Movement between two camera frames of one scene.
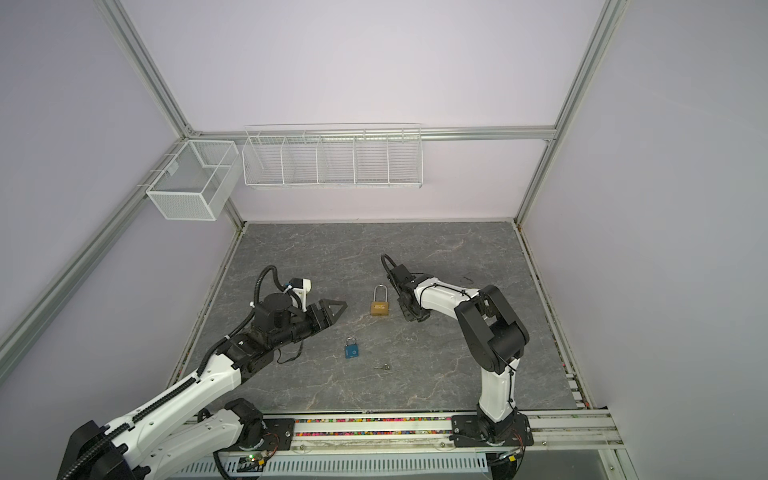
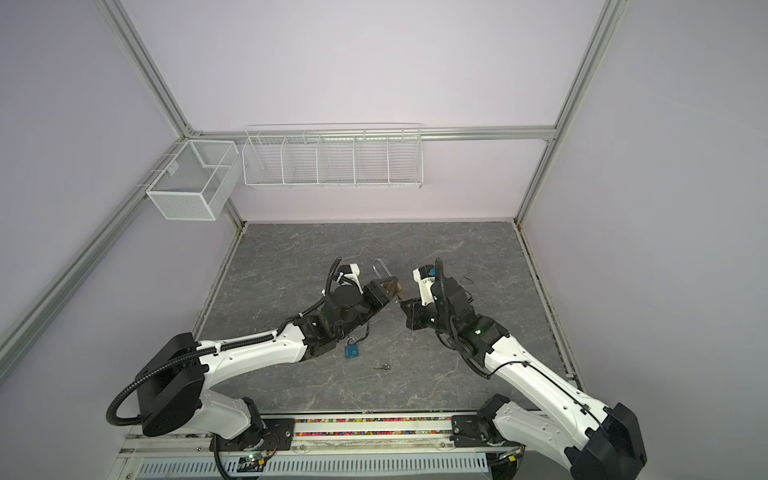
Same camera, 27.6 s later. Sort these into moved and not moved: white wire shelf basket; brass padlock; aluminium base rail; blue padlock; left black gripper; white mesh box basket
Moved: brass padlock; left black gripper
Not moved: blue padlock; white wire shelf basket; aluminium base rail; white mesh box basket
